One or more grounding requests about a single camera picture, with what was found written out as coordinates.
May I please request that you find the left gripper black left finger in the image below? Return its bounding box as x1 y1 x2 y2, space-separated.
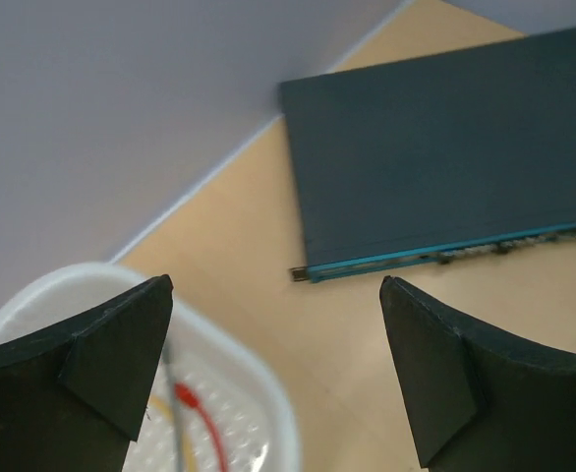
0 275 173 471

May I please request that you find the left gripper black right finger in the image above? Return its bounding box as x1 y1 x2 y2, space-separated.
379 276 576 471

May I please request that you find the grey patch cable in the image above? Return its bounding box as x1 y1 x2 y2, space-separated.
162 338 189 472

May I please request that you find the yellow patch cable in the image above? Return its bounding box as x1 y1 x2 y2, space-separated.
149 395 201 472

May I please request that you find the dark network switch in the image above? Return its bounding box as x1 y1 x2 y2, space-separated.
278 28 576 282

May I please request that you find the white plastic tub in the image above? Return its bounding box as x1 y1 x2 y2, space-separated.
0 263 303 471

